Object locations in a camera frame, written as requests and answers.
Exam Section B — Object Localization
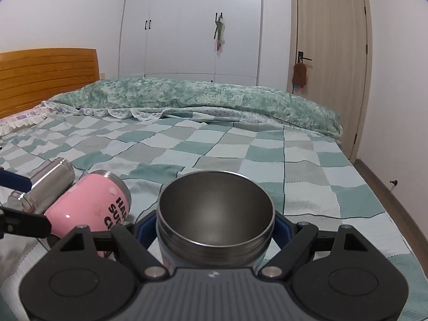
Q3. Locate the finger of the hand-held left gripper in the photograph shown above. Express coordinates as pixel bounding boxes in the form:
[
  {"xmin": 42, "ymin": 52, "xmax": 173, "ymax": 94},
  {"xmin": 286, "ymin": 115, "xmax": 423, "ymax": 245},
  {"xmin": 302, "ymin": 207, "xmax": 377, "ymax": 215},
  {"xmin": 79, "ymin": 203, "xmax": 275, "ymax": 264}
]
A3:
[
  {"xmin": 0, "ymin": 169, "xmax": 33, "ymax": 193},
  {"xmin": 0, "ymin": 207, "xmax": 53, "ymax": 240}
]

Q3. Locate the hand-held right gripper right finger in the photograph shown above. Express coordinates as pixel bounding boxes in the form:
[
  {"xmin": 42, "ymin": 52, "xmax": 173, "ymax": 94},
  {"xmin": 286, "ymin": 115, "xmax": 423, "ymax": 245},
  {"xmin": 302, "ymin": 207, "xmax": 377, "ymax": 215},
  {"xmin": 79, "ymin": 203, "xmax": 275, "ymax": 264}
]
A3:
[{"xmin": 262, "ymin": 212, "xmax": 380, "ymax": 281}]

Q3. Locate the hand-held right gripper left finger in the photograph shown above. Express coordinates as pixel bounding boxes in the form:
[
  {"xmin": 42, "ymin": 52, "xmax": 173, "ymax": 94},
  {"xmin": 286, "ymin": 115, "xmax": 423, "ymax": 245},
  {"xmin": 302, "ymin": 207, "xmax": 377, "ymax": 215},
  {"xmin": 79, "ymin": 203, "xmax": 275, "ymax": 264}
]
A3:
[{"xmin": 50, "ymin": 211, "xmax": 168, "ymax": 282}]

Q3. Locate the slim stainless steel cup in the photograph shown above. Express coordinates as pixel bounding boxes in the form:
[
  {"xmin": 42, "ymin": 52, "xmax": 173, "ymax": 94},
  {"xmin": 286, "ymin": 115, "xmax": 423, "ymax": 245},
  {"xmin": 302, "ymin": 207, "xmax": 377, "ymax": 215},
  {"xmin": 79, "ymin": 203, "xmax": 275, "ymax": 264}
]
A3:
[{"xmin": 7, "ymin": 157, "xmax": 76, "ymax": 215}]

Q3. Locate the pink cup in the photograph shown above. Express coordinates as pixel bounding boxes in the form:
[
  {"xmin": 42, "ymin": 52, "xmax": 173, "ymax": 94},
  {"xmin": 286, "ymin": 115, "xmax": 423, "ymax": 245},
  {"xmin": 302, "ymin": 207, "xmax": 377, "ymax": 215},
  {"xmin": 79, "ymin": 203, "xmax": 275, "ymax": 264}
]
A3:
[{"xmin": 43, "ymin": 170, "xmax": 132, "ymax": 241}]

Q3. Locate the lace-trimmed pillow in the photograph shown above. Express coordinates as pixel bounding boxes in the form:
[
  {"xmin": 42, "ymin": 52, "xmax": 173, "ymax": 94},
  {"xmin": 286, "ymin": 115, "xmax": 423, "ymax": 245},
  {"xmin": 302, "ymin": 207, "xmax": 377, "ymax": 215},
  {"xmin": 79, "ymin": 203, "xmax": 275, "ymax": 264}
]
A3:
[{"xmin": 0, "ymin": 102, "xmax": 81, "ymax": 136}]

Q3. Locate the checkered bed sheet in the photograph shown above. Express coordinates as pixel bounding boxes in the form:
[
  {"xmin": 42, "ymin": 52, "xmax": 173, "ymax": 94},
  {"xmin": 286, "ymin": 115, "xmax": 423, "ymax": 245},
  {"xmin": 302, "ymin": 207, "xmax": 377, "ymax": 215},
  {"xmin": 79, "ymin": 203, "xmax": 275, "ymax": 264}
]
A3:
[{"xmin": 0, "ymin": 112, "xmax": 415, "ymax": 321}]

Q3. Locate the wooden headboard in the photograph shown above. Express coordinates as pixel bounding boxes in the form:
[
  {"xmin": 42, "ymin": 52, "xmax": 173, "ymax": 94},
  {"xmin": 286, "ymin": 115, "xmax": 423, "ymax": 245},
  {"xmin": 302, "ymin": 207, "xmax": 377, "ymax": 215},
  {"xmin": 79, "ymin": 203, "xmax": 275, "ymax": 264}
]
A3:
[{"xmin": 0, "ymin": 48, "xmax": 100, "ymax": 120}]

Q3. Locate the green floral quilt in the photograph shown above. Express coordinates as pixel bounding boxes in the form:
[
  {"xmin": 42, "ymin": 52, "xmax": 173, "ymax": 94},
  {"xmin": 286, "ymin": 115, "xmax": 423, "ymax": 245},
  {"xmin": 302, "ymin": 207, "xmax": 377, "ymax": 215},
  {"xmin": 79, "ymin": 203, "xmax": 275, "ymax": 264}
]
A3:
[{"xmin": 48, "ymin": 76, "xmax": 343, "ymax": 138}]

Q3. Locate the brown hanging cloth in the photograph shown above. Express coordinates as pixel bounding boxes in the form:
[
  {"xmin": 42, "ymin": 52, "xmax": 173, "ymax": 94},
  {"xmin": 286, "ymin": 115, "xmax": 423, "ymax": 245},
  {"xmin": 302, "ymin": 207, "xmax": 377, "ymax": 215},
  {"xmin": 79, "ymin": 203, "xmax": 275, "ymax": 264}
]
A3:
[{"xmin": 291, "ymin": 62, "xmax": 308, "ymax": 87}]

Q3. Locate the light wooden door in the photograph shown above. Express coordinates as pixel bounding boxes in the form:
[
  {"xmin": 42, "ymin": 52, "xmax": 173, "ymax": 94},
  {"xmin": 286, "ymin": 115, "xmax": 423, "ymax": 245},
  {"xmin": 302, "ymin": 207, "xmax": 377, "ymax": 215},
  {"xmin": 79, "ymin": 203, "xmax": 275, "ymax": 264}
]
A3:
[{"xmin": 286, "ymin": 0, "xmax": 373, "ymax": 161}]

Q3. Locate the green hanging ornament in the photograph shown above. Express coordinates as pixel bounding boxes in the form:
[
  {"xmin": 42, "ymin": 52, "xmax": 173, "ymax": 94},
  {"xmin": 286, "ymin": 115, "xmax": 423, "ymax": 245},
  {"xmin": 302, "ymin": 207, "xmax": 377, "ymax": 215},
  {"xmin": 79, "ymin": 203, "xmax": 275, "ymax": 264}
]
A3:
[{"xmin": 212, "ymin": 17, "xmax": 227, "ymax": 53}]

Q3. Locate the white wardrobe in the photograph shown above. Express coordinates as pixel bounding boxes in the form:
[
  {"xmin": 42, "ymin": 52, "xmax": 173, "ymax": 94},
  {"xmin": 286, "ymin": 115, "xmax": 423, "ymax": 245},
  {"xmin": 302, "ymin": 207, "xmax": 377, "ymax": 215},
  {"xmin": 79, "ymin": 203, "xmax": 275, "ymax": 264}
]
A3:
[{"xmin": 118, "ymin": 0, "xmax": 264, "ymax": 86}]

